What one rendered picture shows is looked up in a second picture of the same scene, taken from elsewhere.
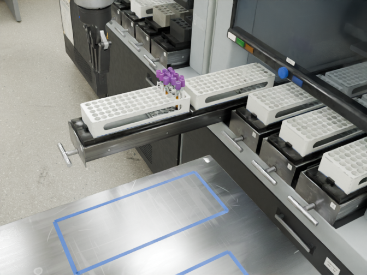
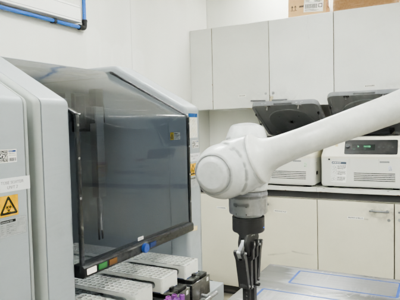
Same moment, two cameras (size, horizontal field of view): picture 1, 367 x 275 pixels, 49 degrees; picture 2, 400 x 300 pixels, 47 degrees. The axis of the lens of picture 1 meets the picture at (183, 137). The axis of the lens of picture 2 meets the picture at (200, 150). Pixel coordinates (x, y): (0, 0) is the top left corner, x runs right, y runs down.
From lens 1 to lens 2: 1.87 m
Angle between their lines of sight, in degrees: 111
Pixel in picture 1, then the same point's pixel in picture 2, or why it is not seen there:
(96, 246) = not seen: outside the picture
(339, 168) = (193, 261)
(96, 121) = not seen: outside the picture
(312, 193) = (199, 288)
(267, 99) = (131, 289)
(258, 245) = (273, 278)
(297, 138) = (172, 277)
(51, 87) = not seen: outside the picture
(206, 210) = (273, 292)
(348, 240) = (214, 288)
